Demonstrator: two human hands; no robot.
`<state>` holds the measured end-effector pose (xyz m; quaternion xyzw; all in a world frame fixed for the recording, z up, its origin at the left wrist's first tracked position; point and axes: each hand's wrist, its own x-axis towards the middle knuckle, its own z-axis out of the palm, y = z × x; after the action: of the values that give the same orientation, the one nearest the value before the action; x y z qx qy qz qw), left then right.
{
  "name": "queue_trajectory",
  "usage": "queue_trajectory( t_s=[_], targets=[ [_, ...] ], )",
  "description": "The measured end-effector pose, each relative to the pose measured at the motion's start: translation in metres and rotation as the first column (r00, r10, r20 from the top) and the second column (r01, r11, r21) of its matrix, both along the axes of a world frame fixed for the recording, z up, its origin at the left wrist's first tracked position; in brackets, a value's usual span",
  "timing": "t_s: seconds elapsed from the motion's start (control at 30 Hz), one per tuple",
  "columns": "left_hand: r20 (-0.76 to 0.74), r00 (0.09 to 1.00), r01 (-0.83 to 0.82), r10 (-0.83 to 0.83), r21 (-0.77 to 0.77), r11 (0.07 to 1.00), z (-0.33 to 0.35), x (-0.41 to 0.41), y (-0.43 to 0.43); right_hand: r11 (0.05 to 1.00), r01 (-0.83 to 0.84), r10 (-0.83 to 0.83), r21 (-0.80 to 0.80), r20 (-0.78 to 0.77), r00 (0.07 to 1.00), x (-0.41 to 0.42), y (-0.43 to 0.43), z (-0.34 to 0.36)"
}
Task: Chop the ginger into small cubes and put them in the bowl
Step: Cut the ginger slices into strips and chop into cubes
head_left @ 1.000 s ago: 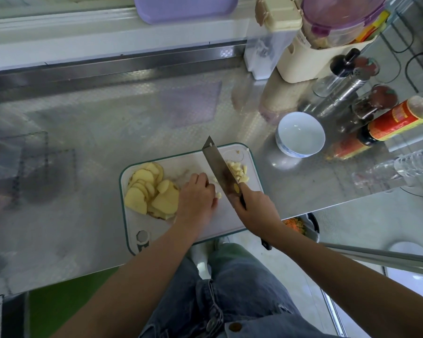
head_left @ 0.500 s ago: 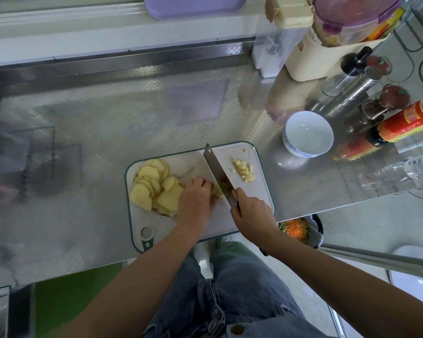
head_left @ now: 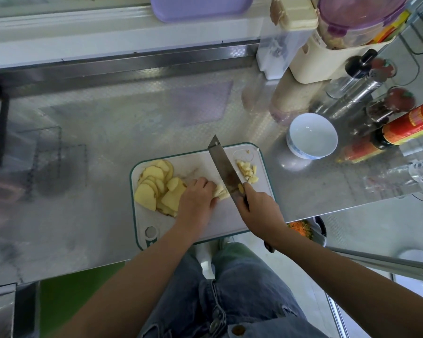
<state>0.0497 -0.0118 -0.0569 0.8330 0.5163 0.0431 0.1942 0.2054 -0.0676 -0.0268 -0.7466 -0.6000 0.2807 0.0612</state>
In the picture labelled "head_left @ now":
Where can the person's left hand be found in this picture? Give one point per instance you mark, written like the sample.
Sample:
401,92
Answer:
196,204

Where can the person's right hand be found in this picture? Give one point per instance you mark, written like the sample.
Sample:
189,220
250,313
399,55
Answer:
262,213

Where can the pile of yellow potato slices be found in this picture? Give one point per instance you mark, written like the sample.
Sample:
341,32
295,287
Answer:
159,190

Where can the pile of diced potato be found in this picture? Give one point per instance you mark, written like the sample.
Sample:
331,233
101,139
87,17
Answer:
247,171

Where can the steel cleaver knife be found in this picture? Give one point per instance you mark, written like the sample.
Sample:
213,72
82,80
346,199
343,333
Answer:
224,165

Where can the white bowl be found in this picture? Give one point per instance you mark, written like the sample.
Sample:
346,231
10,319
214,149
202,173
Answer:
312,135

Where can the person's left forearm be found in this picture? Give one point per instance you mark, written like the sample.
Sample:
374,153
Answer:
127,288

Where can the person's right forearm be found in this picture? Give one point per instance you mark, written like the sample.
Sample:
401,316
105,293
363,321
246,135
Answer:
359,285

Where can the metal bowl with scraps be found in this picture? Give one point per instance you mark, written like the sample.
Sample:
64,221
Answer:
307,228

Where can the person's blue jeans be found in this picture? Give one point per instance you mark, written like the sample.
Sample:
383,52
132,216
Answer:
197,302

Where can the white cutting board green rim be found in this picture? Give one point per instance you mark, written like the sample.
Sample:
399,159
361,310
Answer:
225,221

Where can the clear plastic bottle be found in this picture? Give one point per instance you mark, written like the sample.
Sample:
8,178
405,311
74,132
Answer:
409,176

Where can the green mat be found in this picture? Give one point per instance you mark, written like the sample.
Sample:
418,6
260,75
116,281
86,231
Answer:
74,295

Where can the cream plastic canister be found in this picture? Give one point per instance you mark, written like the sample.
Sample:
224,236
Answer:
317,66

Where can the steel shaker brown cap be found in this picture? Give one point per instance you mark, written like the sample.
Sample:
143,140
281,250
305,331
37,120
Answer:
363,88

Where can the white round plate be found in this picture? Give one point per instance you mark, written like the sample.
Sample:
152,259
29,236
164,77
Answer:
417,258

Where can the clear container cream lid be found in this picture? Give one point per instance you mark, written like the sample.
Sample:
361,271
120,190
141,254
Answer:
282,45

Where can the glass bottle black cap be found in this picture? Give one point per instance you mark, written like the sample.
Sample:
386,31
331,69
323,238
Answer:
356,70

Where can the sauce bottle red label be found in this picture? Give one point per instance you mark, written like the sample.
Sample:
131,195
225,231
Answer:
412,126

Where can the glass jar red lid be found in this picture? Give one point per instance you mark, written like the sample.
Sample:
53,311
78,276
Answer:
398,102

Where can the purple plastic cutting board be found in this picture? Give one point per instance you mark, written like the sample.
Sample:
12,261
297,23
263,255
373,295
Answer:
201,7

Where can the purple lid food container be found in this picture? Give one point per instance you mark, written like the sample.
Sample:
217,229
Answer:
363,17

